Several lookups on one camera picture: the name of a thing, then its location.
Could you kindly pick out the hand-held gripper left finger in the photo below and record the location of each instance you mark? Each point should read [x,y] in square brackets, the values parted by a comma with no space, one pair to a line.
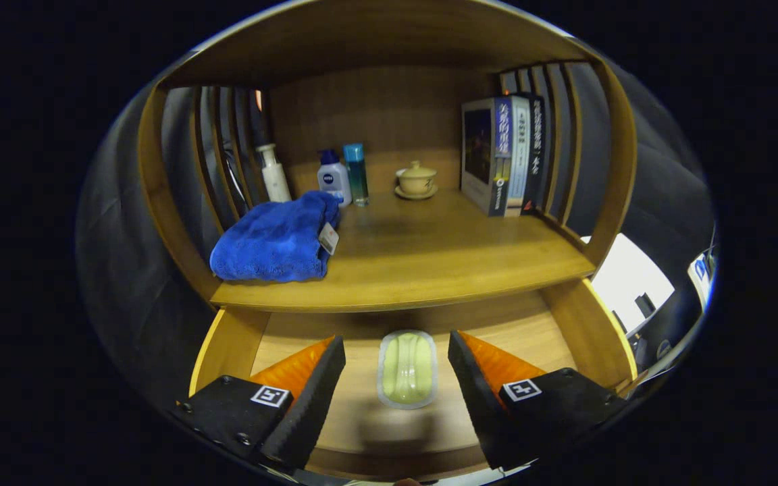
[308,405]

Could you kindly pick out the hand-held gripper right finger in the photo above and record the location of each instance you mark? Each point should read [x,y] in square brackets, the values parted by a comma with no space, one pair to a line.
[480,405]

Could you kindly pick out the wooden drawer with black knob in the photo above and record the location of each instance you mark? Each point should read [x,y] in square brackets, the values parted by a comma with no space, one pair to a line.
[355,405]

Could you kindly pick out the pale green scrub brush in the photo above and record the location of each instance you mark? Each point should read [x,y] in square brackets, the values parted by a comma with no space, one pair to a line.
[407,371]

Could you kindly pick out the wooden countertop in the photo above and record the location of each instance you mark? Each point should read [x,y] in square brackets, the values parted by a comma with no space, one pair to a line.
[429,256]

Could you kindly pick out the white side cabinet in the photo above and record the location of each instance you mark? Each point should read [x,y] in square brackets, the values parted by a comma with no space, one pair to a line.
[625,277]

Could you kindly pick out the wooden cabinet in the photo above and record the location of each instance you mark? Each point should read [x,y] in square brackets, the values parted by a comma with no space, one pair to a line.
[375,115]

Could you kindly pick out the blue folded towel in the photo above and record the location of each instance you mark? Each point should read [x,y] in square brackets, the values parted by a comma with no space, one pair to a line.
[274,243]

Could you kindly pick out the small black box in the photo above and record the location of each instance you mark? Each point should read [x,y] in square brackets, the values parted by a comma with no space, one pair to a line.
[644,304]

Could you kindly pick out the white lotion bottle blue cap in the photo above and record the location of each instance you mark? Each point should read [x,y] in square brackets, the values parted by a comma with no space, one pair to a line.
[333,179]

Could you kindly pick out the white pump bottle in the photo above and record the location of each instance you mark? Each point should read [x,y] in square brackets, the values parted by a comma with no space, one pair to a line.
[275,179]

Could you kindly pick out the beige lidded teacup with saucer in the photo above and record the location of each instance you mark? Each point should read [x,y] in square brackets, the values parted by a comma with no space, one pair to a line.
[417,181]

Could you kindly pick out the teal translucent bottle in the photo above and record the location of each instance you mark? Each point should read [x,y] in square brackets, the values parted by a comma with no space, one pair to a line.
[355,172]

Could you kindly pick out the book with blue spine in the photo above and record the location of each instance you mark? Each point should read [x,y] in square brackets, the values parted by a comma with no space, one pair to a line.
[500,162]

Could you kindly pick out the book with white spine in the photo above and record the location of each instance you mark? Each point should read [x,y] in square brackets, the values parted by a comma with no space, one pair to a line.
[519,162]

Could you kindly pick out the white side desk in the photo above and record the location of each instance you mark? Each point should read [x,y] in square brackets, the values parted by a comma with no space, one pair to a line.
[697,289]

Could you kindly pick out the book with black spine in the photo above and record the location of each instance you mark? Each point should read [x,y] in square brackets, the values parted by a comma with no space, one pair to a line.
[536,155]

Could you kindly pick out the small blue object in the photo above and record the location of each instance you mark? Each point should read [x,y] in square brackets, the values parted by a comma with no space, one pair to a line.
[700,268]

